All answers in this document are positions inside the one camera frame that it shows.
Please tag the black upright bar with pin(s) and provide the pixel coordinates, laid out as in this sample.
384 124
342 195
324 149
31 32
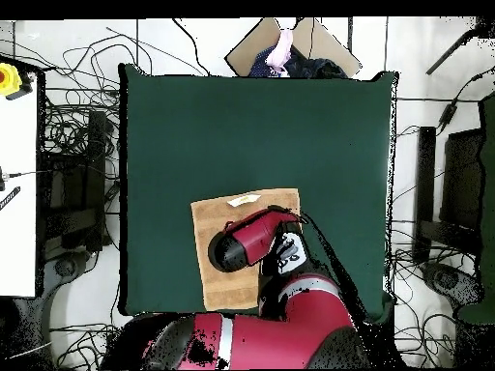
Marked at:
425 174

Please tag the grey round pedestal foot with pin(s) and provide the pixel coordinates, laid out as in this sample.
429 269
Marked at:
64 267
446 279

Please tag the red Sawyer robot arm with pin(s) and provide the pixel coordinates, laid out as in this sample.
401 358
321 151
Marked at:
263 340

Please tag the orange terry towel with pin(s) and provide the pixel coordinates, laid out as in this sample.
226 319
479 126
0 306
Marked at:
216 286

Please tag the white side table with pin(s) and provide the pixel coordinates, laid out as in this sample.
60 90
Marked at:
17 193

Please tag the dark green table cloth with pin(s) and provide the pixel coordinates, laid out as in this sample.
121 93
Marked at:
174 116

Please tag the dark blue laundry pile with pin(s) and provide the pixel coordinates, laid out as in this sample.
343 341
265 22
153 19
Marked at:
309 67

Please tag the pink cloth item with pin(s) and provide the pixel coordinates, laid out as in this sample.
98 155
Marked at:
280 50

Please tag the black thin rod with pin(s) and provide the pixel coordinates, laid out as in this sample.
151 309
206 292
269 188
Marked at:
452 50

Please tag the black equipment box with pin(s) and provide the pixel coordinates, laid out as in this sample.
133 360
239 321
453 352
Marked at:
77 193

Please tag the brown cardboard box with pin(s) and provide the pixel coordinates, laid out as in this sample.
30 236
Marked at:
247 54

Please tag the yellow emergency stop button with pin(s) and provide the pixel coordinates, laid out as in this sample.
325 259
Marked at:
8 79

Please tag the black flat panel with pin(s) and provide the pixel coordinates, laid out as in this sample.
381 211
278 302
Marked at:
462 177

